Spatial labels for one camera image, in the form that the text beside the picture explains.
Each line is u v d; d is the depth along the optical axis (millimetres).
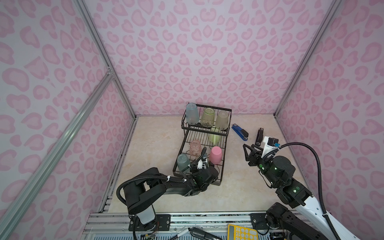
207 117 830
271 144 578
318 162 533
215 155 858
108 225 738
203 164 734
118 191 434
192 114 855
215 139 950
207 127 866
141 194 446
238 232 692
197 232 664
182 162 818
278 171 503
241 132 1074
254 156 607
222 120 826
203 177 655
